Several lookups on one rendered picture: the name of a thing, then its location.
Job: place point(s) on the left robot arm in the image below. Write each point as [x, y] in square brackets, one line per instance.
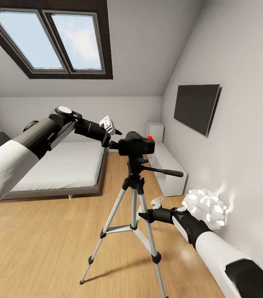
[19, 155]

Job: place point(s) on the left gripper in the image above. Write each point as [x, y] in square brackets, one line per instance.
[99, 133]

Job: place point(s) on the bed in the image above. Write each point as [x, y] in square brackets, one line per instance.
[71, 168]

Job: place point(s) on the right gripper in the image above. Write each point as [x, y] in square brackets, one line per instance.
[153, 214]

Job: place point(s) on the fixed window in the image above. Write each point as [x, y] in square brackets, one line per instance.
[57, 39]

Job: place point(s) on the camera tripod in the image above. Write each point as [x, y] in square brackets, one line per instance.
[135, 166]

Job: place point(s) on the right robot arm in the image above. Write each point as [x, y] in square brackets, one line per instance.
[237, 274]

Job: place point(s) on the digital camera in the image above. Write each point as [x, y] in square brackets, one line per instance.
[136, 144]

